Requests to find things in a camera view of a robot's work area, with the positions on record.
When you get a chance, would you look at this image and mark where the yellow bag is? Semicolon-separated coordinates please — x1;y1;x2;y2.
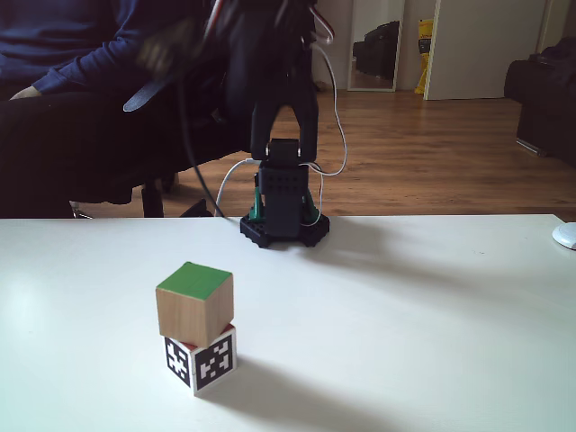
414;18;436;95

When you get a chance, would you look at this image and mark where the red and white servo cable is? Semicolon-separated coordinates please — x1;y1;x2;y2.
309;0;338;47

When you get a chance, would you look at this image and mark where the grey chair armrest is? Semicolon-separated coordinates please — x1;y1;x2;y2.
122;75;182;113

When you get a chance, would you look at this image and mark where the person's hand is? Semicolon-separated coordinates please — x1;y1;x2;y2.
8;85;42;102

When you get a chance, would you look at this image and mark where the wooden cube with green face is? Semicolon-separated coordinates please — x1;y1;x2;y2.
155;261;236;350

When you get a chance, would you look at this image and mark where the tall wall mirror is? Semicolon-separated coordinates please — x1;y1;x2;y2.
346;0;407;94

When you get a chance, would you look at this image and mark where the red cube with marker faces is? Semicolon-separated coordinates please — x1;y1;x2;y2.
162;322;239;397

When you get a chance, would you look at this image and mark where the black cable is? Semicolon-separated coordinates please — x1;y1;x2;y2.
176;78;231;221

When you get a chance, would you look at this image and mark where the black office chair base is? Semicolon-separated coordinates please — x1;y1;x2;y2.
68;173;217;221

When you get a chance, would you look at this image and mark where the white round device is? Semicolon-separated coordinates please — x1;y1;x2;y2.
551;221;576;251

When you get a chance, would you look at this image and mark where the person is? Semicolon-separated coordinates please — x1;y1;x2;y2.
0;0;256;218

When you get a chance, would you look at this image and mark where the black sofa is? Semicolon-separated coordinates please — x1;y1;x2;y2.
503;36;576;159

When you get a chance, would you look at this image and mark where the white door panel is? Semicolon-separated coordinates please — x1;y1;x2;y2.
422;0;548;102

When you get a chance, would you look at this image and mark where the green clamp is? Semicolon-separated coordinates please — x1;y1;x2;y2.
248;185;267;222
303;192;321;224

